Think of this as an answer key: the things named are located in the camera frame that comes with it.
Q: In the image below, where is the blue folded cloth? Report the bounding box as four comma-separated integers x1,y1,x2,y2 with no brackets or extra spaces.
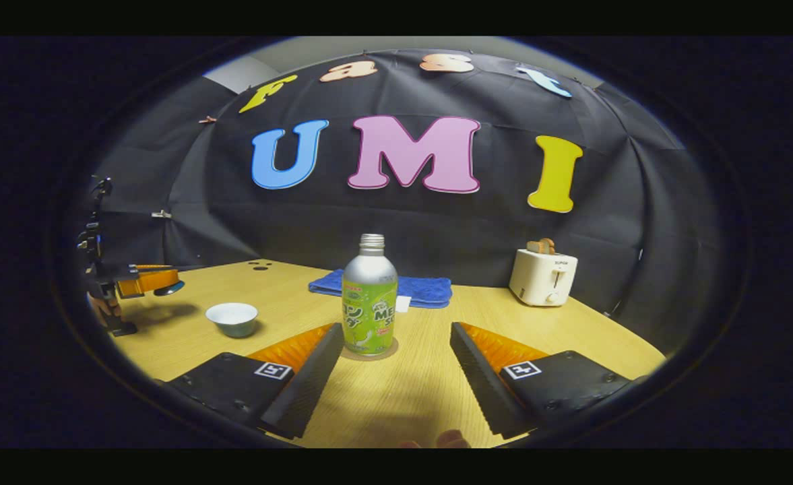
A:
309,269,453,309

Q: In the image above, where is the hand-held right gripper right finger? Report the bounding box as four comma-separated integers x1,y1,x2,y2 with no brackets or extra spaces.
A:
449,321,646,439

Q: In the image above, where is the round brown coaster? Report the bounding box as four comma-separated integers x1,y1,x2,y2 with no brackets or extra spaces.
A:
340,337,400,362

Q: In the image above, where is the blue ceramic teacup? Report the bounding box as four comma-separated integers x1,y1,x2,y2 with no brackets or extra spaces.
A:
205,302,259,338

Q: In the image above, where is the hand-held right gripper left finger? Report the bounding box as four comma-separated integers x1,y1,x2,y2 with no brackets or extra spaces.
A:
166,322,345,440

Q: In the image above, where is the silver green label water bottle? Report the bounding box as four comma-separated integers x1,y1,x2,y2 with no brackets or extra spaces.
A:
342,234,398,356

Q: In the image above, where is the white toaster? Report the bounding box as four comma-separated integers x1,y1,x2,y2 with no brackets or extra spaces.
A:
509,248,579,307

